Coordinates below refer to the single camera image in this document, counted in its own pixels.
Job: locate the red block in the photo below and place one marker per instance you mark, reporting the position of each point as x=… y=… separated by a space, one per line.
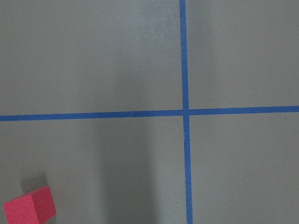
x=35 y=207

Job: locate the brown paper table cover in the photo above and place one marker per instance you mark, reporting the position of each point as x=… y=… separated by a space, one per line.
x=152 y=111

